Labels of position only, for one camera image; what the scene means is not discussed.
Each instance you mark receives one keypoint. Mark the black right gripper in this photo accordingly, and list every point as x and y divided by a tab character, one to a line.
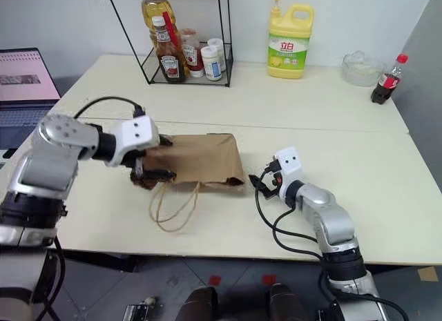
276	181

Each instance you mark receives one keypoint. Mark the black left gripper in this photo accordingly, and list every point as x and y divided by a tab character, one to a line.
133	162

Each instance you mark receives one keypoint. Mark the brown paper bag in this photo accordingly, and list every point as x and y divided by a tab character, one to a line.
203	162

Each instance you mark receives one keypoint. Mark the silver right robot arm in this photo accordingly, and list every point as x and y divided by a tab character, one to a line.
328	214

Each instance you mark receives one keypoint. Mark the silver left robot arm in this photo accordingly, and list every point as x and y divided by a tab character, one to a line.
52	162

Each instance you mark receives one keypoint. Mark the large ketchup bottle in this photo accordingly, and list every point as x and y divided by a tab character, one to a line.
171	63

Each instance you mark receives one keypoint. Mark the small red sauce bottle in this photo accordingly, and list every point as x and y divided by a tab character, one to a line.
193	57

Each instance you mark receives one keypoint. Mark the white seasoning jar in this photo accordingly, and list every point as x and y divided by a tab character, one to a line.
211	63
217	43

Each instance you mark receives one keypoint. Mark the dark rounded shape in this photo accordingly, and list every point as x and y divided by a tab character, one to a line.
202	305
285	303

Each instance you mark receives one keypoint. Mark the yellow dish soap bottle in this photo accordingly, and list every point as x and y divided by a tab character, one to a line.
288	55

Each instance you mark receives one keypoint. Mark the cooking oil bottle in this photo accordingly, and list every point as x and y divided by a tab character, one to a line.
152	10

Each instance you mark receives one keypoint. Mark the clear plastic bowl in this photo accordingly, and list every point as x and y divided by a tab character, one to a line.
362	69

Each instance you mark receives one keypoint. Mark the open laptop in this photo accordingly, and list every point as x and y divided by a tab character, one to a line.
24	79

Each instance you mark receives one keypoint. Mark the cola bottle red cap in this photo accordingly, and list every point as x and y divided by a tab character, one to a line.
388	81

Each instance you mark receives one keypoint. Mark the cardboard scrap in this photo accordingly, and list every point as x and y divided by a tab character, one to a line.
427	273

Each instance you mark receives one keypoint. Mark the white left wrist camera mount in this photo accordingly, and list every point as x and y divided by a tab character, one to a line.
136	133

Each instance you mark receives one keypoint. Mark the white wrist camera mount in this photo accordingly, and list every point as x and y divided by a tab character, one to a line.
288	162
136	133

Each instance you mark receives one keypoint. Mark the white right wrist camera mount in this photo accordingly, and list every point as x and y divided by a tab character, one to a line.
288	162

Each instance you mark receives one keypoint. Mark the metal bracket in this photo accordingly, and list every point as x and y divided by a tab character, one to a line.
139	310

